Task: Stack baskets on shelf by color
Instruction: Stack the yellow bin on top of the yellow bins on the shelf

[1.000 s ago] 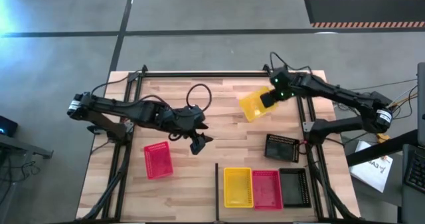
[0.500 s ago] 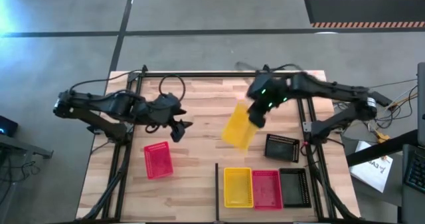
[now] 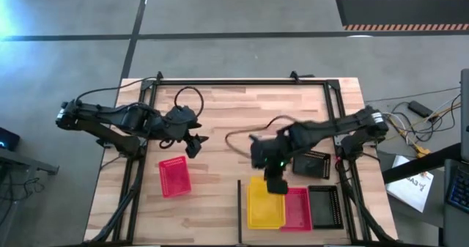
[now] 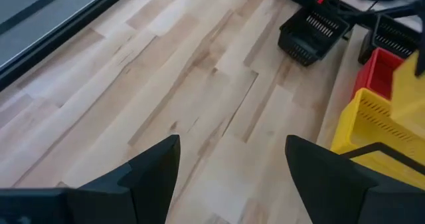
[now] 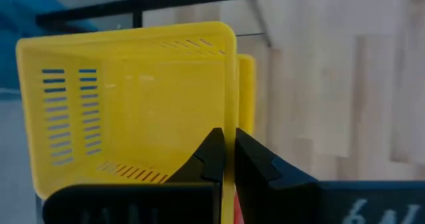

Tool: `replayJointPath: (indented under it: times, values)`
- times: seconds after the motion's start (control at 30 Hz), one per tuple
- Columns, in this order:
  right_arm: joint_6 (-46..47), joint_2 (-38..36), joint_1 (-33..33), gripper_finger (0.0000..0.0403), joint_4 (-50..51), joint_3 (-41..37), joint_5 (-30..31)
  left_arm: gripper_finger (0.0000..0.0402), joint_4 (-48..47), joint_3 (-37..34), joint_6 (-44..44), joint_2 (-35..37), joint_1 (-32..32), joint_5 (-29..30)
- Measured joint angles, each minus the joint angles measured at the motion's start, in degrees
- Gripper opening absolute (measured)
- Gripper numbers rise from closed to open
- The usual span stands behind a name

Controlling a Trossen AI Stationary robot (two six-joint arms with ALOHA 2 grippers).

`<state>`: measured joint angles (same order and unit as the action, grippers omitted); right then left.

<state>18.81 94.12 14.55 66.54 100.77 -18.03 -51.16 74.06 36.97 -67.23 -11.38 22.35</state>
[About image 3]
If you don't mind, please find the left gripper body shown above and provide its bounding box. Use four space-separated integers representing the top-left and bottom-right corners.
160 117 201 141

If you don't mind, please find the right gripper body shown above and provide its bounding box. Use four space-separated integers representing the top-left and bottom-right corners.
251 128 298 171

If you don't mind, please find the black plastic basket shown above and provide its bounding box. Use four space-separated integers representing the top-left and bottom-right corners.
307 185 344 230
292 150 332 180

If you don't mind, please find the white printed booklet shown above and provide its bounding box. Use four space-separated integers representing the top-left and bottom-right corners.
385 155 435 213

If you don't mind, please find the black diagonal bar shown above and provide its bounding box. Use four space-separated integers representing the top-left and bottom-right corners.
382 142 462 185

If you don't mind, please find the grey side desk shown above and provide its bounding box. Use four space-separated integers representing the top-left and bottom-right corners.
0 147 59 177

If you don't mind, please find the black device with blue light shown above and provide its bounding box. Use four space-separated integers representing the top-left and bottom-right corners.
0 127 21 152

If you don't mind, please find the black keyboard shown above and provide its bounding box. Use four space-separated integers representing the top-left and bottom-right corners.
443 158 469 215

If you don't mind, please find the black hazard striped floor mat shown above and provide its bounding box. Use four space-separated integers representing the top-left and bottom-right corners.
336 0 469 31

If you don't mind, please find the grey monitor edge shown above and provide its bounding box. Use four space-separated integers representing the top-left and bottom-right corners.
460 68 469 152

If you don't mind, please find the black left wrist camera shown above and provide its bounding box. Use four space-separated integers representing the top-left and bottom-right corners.
170 106 195 120

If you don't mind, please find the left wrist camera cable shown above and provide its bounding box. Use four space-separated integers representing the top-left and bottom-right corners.
174 86 204 119

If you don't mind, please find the black shelf frame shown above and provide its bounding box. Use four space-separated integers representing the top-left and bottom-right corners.
237 179 243 245

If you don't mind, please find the black aluminium table frame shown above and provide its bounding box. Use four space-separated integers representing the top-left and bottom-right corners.
83 70 399 247

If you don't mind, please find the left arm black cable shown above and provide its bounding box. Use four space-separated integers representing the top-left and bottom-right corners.
75 77 158 103

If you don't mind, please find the yellow cable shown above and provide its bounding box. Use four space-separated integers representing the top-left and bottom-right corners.
388 114 432 159

